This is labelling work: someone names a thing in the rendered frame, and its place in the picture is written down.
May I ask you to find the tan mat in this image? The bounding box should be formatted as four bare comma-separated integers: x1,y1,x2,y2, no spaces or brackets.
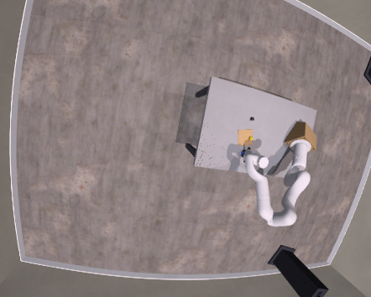
238,129,253,146

